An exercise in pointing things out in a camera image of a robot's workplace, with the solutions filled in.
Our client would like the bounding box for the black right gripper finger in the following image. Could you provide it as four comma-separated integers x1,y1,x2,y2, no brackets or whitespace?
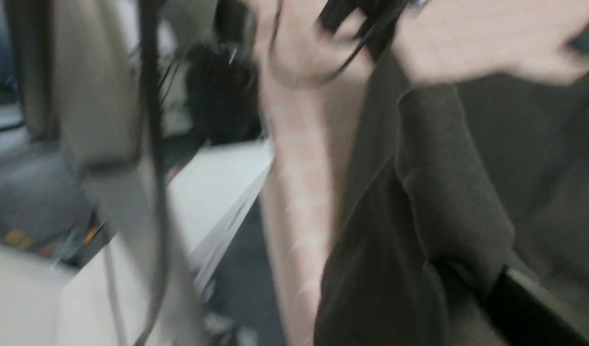
485,267,589,346

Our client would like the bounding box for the dark gray long-sleeve top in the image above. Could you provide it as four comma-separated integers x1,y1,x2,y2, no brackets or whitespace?
313,52,589,346

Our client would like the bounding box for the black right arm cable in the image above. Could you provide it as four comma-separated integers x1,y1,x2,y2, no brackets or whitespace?
131,0,172,346

